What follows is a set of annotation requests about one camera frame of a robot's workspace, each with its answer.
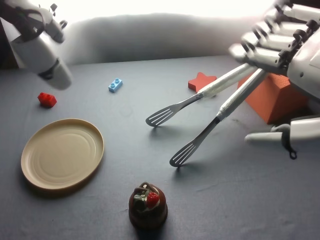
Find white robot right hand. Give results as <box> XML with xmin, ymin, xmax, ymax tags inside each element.
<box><xmin>228</xmin><ymin>0</ymin><xmax>320</xmax><ymax>160</ymax></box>

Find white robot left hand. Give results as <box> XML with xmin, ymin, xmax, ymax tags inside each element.
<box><xmin>0</xmin><ymin>0</ymin><xmax>73</xmax><ymax>91</ymax></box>

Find metal tongs with white-wrapped handles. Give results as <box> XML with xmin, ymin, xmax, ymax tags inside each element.
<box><xmin>145</xmin><ymin>62</ymin><xmax>266</xmax><ymax>173</ymax></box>

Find chocolate toy cake with strawberry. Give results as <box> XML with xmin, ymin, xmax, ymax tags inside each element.
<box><xmin>128</xmin><ymin>181</ymin><xmax>168</xmax><ymax>230</ymax></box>

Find beige round plate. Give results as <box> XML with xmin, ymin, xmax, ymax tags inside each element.
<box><xmin>20</xmin><ymin>118</ymin><xmax>105</xmax><ymax>195</ymax></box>

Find red toy brick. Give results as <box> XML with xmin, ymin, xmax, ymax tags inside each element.
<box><xmin>37</xmin><ymin>92</ymin><xmax>58</xmax><ymax>108</ymax></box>

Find orange textured foam block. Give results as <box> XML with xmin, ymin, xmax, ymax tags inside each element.
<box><xmin>237</xmin><ymin>72</ymin><xmax>309</xmax><ymax>125</ymax></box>

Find light blue toy brick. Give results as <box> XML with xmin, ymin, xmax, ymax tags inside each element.
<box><xmin>108</xmin><ymin>78</ymin><xmax>124</xmax><ymax>93</ymax></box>

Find red star block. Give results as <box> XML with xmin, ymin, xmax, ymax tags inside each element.
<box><xmin>187</xmin><ymin>72</ymin><xmax>217</xmax><ymax>97</ymax></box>

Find grey table cloth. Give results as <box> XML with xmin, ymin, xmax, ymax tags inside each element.
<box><xmin>0</xmin><ymin>56</ymin><xmax>320</xmax><ymax>240</ymax></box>

